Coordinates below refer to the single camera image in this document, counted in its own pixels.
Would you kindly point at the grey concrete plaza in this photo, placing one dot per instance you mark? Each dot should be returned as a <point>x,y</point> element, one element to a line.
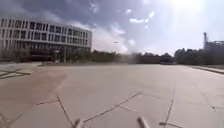
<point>110,83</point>

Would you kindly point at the row of trees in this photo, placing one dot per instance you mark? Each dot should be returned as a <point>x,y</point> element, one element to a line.
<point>150,58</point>

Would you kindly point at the robot's own part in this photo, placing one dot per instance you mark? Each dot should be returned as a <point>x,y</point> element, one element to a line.
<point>78,123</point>
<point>143,122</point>

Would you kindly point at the long white building with windows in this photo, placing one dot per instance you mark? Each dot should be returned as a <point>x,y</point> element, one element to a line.
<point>36,33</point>

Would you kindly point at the concrete kerb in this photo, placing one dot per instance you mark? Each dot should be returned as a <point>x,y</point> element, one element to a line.
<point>208,69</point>

